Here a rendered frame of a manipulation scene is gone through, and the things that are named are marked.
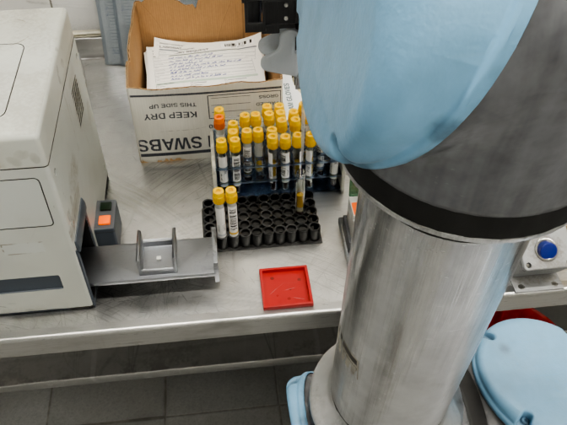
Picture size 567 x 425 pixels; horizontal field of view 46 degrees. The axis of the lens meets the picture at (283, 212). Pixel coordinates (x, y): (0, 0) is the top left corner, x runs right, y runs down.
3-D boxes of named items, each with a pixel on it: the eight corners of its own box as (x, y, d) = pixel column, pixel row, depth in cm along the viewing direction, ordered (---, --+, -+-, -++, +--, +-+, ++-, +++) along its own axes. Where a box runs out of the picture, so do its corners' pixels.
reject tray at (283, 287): (263, 310, 90) (263, 307, 89) (259, 272, 95) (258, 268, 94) (313, 306, 90) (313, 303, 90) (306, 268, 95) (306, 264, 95)
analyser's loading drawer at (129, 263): (66, 295, 89) (56, 270, 85) (71, 257, 94) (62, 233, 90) (219, 282, 91) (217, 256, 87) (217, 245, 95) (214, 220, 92)
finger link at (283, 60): (260, 88, 83) (258, 21, 77) (307, 86, 84) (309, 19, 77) (261, 104, 81) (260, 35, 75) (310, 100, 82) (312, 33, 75)
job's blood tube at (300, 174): (295, 223, 101) (297, 174, 94) (294, 217, 102) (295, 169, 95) (304, 223, 101) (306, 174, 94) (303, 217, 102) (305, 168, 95)
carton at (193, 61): (137, 164, 111) (122, 88, 100) (143, 68, 131) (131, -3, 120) (285, 154, 113) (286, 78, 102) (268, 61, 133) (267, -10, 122)
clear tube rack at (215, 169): (214, 203, 104) (212, 169, 99) (212, 162, 111) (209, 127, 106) (343, 193, 106) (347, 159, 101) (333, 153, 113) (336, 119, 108)
